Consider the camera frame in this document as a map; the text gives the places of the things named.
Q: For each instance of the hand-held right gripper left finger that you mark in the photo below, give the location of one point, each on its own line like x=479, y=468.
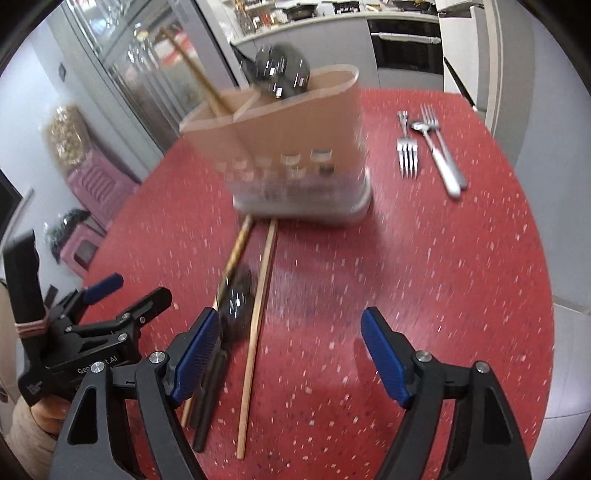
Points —
x=194, y=355

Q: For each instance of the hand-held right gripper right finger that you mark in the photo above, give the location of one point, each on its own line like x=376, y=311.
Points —
x=385, y=360

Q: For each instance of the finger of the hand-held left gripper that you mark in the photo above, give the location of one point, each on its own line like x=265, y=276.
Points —
x=104, y=284
x=143, y=307

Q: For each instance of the plain wooden chopstick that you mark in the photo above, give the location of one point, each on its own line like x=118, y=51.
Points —
x=198, y=74
x=258, y=332

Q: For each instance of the beige utensil holder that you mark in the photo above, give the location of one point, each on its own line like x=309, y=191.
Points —
x=286, y=152

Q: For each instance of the black ladle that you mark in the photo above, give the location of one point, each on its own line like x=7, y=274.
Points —
x=272, y=64

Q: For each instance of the person's left hand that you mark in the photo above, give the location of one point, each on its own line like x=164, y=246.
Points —
x=51, y=415

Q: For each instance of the pink plastic stool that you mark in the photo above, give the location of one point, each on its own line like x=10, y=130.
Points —
x=85, y=249

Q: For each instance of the black plastic bag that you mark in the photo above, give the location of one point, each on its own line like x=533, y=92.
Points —
x=64, y=226

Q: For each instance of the stack of pink stools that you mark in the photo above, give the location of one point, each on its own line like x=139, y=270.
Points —
x=101, y=184

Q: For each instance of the clear bag of snacks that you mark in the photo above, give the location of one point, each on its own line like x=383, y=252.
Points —
x=69, y=136

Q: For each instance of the small metal fork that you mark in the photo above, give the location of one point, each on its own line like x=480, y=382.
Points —
x=407, y=147

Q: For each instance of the glass sliding door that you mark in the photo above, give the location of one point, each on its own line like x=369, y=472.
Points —
x=138, y=60

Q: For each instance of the black built-in oven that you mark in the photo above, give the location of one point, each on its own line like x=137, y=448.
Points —
x=406, y=44

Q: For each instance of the white refrigerator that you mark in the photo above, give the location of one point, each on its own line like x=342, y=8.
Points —
x=461, y=46

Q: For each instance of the black frying pan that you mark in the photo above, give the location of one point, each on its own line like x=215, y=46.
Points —
x=300, y=8

